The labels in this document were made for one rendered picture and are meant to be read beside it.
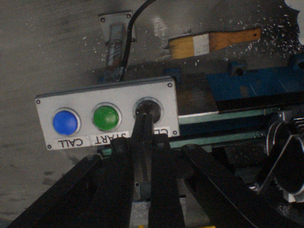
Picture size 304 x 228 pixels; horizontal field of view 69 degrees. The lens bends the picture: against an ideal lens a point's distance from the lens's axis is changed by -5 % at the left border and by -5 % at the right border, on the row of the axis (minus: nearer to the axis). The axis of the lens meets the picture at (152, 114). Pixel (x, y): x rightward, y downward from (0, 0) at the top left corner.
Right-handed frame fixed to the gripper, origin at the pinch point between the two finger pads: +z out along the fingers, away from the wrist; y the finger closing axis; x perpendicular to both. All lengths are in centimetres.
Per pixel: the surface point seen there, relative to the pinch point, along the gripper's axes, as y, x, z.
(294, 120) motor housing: 27.2, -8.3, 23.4
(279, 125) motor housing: 28.4, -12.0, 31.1
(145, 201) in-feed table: -8, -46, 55
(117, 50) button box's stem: -4.5, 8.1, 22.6
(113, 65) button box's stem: -4.9, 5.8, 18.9
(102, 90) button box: -4.8, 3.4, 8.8
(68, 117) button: -9.2, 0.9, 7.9
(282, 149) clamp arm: 24.2, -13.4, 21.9
